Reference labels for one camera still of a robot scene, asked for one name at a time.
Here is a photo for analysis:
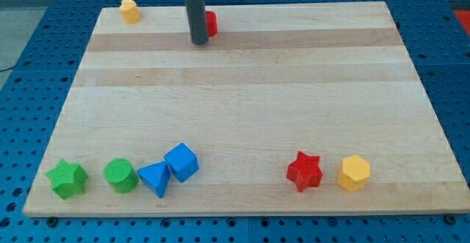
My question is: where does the red circle block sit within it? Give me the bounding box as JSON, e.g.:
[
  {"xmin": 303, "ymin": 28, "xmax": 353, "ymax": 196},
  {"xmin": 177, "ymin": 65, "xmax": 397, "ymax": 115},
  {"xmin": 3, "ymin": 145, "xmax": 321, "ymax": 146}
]
[{"xmin": 206, "ymin": 10, "xmax": 218, "ymax": 37}]

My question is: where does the blue cube block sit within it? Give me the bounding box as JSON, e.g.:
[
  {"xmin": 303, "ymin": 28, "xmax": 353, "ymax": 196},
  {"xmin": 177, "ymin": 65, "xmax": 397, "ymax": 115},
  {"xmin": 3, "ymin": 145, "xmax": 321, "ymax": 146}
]
[{"xmin": 164, "ymin": 143, "xmax": 199, "ymax": 183}]

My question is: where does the light wooden board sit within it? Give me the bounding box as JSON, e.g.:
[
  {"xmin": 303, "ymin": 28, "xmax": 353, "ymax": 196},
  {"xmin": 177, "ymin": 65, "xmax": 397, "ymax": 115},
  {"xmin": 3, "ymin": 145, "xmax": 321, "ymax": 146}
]
[{"xmin": 23, "ymin": 1, "xmax": 469, "ymax": 218}]

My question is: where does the red star block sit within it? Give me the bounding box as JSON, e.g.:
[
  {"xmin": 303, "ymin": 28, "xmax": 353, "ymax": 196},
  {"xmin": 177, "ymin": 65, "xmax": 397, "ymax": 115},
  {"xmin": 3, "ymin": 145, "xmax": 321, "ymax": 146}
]
[{"xmin": 286, "ymin": 150, "xmax": 323, "ymax": 192}]

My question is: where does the blue triangle block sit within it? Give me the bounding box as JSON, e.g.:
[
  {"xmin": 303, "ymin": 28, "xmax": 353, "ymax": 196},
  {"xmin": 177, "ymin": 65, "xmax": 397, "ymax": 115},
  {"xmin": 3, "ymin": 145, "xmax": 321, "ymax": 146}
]
[{"xmin": 137, "ymin": 162, "xmax": 170, "ymax": 198}]

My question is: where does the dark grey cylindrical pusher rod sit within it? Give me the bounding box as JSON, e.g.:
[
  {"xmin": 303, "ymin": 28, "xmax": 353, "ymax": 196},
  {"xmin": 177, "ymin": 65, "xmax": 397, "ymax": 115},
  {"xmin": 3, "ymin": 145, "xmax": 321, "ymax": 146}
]
[{"xmin": 184, "ymin": 0, "xmax": 209, "ymax": 46}]

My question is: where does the green cylinder block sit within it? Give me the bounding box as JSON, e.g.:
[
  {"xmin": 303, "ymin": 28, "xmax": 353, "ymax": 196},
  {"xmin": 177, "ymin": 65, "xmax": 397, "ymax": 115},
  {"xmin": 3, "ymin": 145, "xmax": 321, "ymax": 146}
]
[{"xmin": 104, "ymin": 158, "xmax": 139, "ymax": 194}]

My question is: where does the yellow hexagon block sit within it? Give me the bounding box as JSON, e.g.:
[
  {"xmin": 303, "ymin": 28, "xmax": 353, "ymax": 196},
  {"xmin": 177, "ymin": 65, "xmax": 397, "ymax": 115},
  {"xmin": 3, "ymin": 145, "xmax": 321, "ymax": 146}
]
[{"xmin": 337, "ymin": 155, "xmax": 371, "ymax": 192}]

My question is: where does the yellow heart block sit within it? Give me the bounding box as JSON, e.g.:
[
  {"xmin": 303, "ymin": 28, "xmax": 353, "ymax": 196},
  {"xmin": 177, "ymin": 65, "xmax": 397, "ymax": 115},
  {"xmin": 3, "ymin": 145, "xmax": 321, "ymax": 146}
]
[{"xmin": 119, "ymin": 0, "xmax": 141, "ymax": 24}]

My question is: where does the green star block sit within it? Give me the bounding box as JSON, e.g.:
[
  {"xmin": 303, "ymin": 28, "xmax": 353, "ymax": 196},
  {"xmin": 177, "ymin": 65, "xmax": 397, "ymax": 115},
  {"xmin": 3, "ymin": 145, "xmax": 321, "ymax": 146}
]
[{"xmin": 46, "ymin": 159, "xmax": 89, "ymax": 200}]

